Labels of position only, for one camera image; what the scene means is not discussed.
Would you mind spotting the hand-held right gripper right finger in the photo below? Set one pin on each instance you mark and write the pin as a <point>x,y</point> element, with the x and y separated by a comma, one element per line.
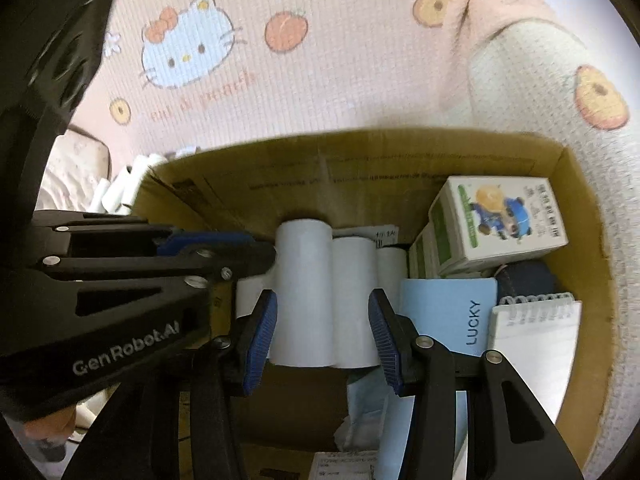
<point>385,345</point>

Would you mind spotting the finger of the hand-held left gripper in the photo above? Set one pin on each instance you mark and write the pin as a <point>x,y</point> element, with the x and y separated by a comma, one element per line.
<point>240,257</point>
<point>200,239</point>

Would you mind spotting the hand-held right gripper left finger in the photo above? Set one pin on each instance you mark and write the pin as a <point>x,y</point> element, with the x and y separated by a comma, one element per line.
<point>260,340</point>

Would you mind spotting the white cardboard tube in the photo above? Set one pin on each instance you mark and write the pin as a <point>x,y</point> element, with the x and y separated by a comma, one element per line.
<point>305,290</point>
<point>392,270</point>
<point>250,290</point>
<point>352,300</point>

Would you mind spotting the light blue wet wipes packet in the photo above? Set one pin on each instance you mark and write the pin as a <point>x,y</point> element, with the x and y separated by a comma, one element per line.
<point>370,410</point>

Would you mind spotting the pile of white tubes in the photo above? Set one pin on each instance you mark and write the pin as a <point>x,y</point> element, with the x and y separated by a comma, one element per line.
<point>125,185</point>

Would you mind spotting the brown cardboard box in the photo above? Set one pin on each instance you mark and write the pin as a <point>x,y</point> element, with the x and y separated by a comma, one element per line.
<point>350,180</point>

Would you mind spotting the person's left hand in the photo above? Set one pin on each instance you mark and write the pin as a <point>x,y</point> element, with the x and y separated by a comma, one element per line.
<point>47,432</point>

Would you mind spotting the light blue notebook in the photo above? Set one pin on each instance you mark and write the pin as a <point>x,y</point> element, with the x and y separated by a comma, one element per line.
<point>440,310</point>

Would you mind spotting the white paper slip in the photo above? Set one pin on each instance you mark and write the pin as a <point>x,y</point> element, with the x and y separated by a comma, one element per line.
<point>385,237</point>

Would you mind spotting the cream floral quilt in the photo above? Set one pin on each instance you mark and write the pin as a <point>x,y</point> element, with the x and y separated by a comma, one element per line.
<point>75,160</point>

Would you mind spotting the white spiral notepad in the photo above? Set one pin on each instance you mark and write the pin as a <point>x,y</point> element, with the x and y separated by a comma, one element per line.
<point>540,350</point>

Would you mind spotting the dark blue cloth item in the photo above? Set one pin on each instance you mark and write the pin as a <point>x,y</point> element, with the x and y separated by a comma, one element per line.
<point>530,277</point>

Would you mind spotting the white green cartoon carton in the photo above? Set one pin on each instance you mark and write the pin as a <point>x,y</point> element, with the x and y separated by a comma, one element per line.
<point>500,220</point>

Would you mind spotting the pink cat print mat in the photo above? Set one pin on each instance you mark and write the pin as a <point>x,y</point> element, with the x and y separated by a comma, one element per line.
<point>325,60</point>

